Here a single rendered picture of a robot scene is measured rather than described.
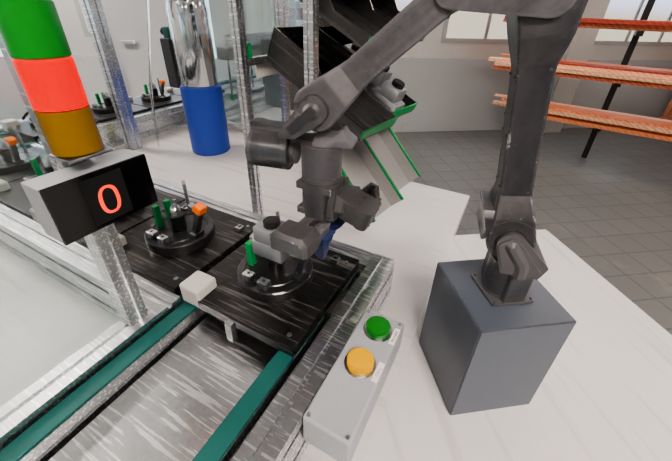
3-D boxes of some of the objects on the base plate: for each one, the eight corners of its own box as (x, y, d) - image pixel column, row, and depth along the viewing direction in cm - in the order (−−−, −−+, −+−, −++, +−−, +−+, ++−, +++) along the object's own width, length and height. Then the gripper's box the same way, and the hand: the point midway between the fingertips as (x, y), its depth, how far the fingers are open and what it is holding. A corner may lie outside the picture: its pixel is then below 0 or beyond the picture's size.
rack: (372, 200, 112) (403, -131, 71) (316, 262, 84) (313, -223, 43) (318, 185, 120) (317, -119, 79) (250, 237, 93) (194, -190, 51)
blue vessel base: (237, 147, 150) (229, 83, 136) (211, 159, 138) (199, 90, 124) (212, 141, 156) (201, 79, 142) (184, 151, 144) (170, 85, 130)
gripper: (334, 148, 56) (332, 226, 64) (262, 194, 42) (272, 286, 50) (367, 155, 54) (361, 235, 62) (304, 207, 40) (307, 301, 48)
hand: (321, 241), depth 54 cm, fingers closed
